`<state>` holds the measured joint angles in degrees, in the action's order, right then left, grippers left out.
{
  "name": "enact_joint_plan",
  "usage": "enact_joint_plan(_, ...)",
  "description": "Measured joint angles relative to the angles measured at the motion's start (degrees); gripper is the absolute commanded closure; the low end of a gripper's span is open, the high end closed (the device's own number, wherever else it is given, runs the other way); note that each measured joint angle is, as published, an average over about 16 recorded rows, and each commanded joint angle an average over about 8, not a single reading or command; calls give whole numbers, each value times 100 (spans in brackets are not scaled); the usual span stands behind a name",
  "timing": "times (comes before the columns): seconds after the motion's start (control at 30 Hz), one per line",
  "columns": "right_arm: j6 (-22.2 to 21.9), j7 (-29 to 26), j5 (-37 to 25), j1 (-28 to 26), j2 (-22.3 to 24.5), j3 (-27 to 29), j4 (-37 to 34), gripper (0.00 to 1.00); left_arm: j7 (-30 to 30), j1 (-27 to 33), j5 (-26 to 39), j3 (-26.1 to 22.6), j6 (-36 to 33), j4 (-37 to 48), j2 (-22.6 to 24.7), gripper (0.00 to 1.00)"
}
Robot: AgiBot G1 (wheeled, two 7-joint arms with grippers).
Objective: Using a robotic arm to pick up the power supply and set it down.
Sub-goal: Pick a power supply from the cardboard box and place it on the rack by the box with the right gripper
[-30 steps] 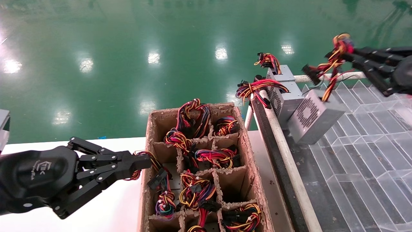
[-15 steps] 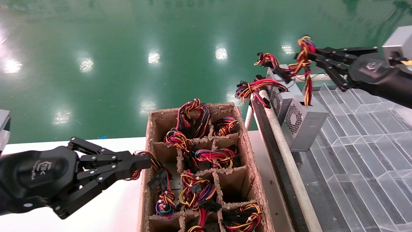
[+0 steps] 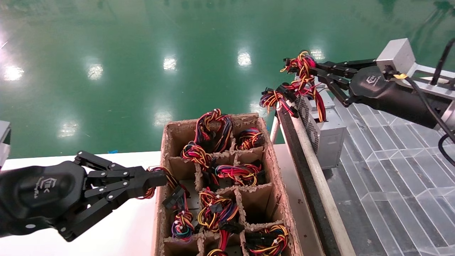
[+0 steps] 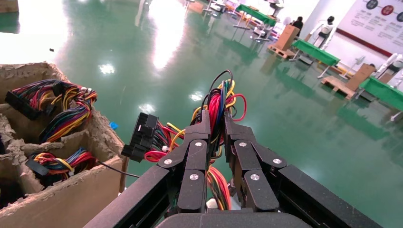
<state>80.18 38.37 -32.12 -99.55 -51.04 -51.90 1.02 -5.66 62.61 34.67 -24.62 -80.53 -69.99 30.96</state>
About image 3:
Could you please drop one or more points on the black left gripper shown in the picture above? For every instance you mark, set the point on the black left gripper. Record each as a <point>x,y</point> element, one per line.
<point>39,192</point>

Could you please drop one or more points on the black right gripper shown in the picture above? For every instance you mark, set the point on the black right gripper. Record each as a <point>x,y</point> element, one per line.
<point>384,92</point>

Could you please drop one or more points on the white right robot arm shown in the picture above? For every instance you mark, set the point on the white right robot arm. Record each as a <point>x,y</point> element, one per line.
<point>449,115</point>

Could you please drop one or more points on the white rack leg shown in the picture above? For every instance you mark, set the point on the white rack leg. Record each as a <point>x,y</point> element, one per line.
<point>274,129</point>

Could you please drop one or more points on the clear plastic divided tray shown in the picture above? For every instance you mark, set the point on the clear plastic divided tray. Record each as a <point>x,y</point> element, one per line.
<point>391,177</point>

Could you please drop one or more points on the brown pulp cardboard divider tray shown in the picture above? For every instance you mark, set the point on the brown pulp cardboard divider tray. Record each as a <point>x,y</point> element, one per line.
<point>256,202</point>

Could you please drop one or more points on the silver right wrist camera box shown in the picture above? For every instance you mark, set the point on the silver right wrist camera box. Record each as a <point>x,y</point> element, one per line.
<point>396,55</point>

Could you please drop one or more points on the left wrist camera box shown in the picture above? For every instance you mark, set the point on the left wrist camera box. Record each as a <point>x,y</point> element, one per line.
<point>4,142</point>

